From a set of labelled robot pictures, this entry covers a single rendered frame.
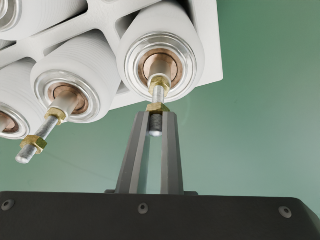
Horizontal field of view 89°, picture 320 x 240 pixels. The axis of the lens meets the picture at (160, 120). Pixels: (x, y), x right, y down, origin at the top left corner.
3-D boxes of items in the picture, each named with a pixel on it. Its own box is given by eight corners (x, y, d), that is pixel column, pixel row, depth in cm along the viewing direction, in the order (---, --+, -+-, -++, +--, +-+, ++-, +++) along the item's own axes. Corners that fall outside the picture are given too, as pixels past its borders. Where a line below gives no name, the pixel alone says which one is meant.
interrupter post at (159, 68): (174, 75, 18) (175, 91, 15) (154, 82, 19) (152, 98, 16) (166, 54, 16) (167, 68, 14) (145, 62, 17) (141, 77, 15)
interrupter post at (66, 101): (61, 102, 21) (47, 119, 18) (58, 86, 19) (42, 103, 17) (81, 106, 21) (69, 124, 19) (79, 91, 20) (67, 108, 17)
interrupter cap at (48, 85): (44, 113, 22) (41, 116, 22) (28, 60, 17) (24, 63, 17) (101, 124, 23) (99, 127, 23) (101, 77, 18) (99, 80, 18)
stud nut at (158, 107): (147, 122, 13) (146, 129, 12) (141, 105, 12) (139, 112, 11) (172, 118, 12) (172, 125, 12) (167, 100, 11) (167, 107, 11)
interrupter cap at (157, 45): (202, 87, 19) (203, 91, 18) (143, 105, 21) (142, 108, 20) (185, 15, 14) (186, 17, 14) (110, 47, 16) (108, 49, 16)
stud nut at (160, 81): (151, 95, 16) (150, 100, 15) (145, 79, 15) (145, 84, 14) (171, 91, 15) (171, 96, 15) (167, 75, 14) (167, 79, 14)
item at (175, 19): (194, 43, 32) (213, 93, 19) (149, 60, 35) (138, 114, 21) (180, -15, 26) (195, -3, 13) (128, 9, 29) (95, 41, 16)
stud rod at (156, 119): (155, 82, 17) (150, 138, 11) (153, 73, 16) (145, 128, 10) (165, 80, 16) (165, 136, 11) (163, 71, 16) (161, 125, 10)
